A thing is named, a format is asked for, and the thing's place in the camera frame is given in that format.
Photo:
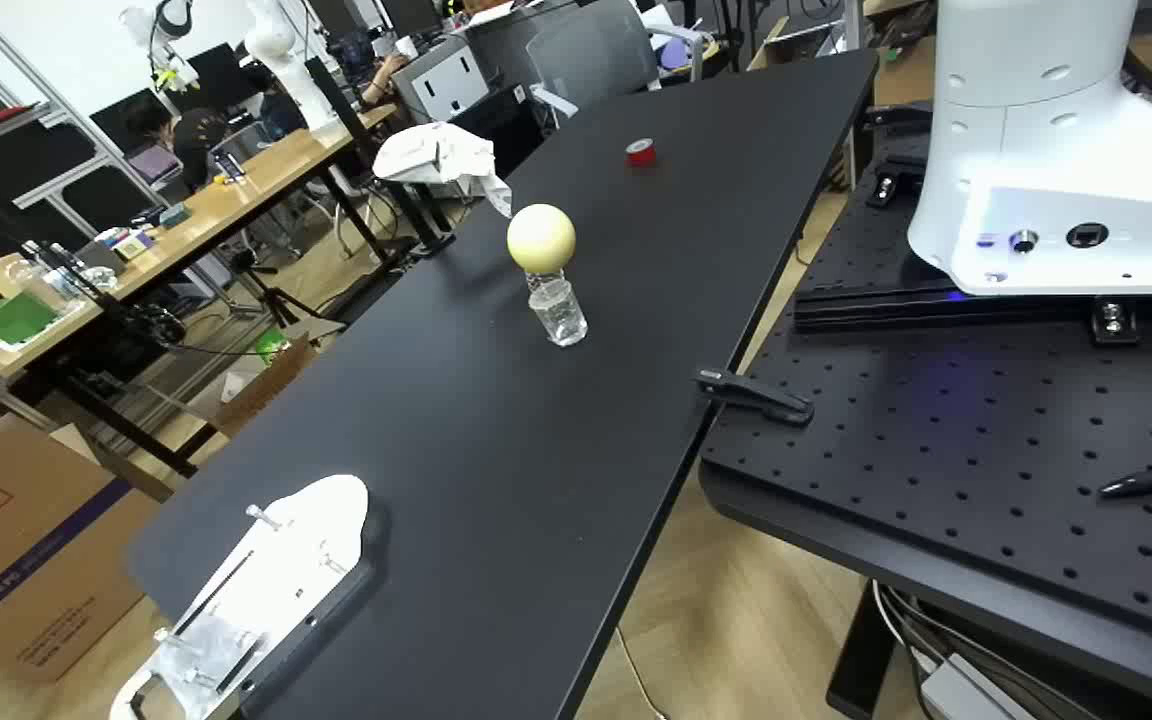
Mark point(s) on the white patterned cloth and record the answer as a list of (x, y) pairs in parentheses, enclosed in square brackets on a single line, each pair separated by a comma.
[(438, 152)]

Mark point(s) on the clear plastic cup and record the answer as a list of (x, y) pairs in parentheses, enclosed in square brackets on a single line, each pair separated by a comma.
[(556, 312)]

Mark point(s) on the pale yellow ball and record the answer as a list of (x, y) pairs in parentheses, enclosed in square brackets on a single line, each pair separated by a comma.
[(540, 239)]

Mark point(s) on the red tape roll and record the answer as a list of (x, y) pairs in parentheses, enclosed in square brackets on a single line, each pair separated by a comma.
[(643, 152)]

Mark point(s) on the grey office chair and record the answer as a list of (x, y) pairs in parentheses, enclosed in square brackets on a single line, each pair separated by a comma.
[(589, 53)]

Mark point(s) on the light grey slotted cabinet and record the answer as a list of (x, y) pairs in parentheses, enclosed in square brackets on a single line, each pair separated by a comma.
[(441, 83)]

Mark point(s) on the long wooden desk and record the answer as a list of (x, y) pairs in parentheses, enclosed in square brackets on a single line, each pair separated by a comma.
[(203, 212)]

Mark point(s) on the black perforated mounting table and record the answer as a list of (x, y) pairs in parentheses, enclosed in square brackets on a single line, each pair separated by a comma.
[(1000, 441)]

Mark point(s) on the black computer monitor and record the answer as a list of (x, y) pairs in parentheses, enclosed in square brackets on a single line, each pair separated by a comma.
[(132, 120), (224, 72)]

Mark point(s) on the grey power adapter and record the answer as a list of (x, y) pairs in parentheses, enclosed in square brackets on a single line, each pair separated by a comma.
[(970, 690)]

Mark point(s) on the green pad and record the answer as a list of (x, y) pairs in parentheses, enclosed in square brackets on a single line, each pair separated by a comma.
[(19, 320)]

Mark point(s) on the brown cardboard box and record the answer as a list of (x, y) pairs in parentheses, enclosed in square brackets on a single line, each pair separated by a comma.
[(19, 560)]

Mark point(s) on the black metal base rail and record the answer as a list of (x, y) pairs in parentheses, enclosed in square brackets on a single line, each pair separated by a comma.
[(869, 310)]

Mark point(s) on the black camera tripod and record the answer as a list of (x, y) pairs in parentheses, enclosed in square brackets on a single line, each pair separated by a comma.
[(277, 286)]

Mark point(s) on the black rail clamp bracket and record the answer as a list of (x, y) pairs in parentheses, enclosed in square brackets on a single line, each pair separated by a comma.
[(1113, 320)]

